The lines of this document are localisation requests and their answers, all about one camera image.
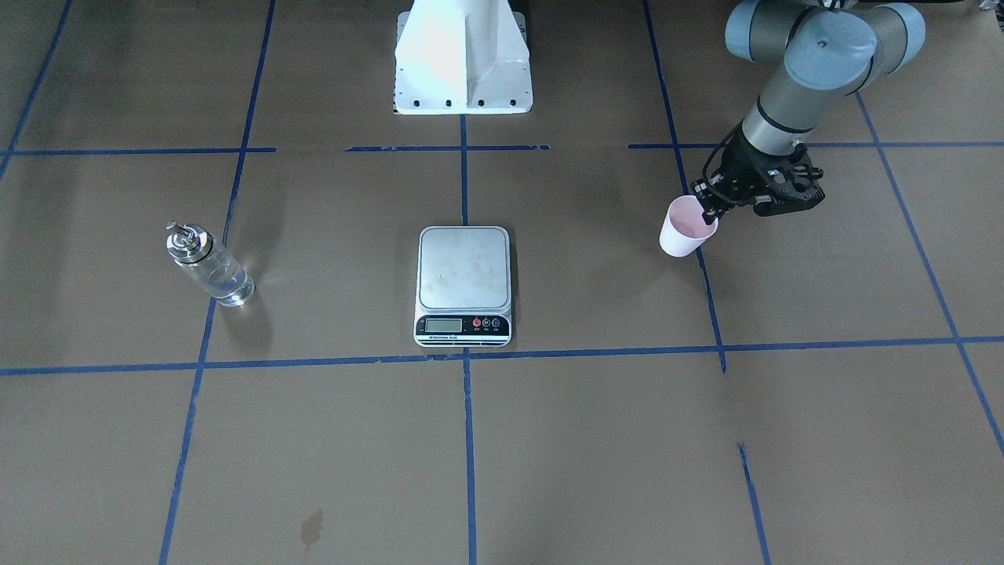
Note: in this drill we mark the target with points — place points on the white digital kitchen scale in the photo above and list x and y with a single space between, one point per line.
464 293

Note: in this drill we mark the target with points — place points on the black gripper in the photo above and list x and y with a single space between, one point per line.
740 171

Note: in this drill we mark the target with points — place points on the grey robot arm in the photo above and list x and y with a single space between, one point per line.
822 53

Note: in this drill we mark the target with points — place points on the pink plastic cup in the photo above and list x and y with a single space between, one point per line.
685 228

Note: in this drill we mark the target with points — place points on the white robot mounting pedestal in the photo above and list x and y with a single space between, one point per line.
462 58

